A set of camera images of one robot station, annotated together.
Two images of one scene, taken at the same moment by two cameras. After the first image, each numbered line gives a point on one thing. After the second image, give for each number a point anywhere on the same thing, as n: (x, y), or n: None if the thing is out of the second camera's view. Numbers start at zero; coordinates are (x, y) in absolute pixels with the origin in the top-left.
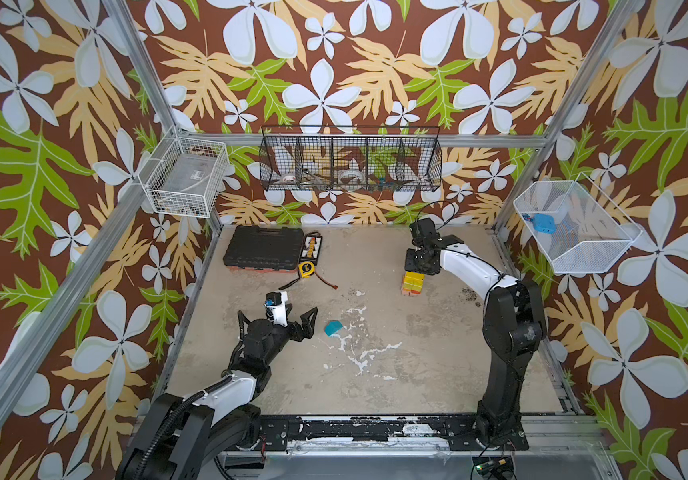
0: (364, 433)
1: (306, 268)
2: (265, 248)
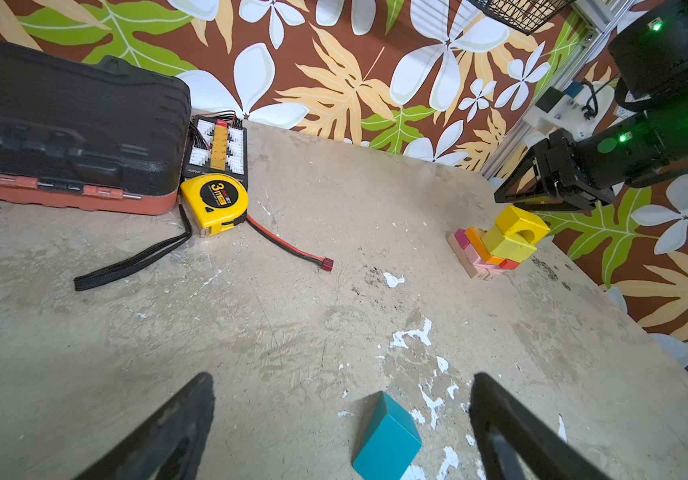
0: None
1: (215, 203)
2: (40, 129)
